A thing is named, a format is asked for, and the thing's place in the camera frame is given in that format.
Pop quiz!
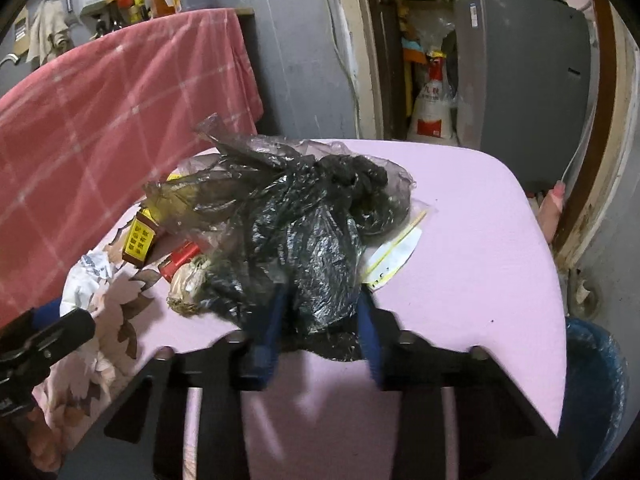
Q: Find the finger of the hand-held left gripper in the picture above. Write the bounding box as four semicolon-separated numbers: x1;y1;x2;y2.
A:
26;299;65;325
0;308;97;377

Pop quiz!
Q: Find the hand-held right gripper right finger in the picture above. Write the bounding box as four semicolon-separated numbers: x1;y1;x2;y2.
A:
356;291;582;480

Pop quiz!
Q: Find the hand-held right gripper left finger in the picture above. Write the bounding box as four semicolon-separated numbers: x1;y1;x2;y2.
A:
102;284;295;480

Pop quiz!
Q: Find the white printed wrapper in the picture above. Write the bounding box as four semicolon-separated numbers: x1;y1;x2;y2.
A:
61;249;119;312

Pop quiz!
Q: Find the black plastic bag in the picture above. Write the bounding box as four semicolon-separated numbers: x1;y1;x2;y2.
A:
144;112;417;241
197;152;417;362

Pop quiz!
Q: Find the white packet with yellow edge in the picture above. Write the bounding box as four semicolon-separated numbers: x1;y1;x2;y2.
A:
361;209;429;289

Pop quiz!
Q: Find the crushed red paper cup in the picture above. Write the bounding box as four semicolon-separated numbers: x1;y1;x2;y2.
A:
158;242;224;317

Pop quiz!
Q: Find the yellow brown small box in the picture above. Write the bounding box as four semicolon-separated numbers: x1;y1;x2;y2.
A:
122;209;162;267

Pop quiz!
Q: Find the blue lined trash bin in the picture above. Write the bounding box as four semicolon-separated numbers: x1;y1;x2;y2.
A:
559;316;629;480

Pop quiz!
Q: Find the pink floral tablecloth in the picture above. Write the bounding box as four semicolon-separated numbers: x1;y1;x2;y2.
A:
27;138;568;480

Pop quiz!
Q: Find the red plaid cloth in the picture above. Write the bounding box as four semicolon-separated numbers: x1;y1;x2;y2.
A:
0;7;264;313

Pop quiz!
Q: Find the white sack with red print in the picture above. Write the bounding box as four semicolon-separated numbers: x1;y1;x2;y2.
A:
406;54;459;145

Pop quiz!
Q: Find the beige hanging towel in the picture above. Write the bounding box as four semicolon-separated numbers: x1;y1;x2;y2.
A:
27;0;69;64

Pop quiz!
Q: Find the grey washing machine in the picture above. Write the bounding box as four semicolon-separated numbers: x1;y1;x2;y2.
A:
454;0;592;193

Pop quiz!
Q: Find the wooden door frame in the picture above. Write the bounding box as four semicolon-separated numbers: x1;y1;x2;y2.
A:
332;0;640;271

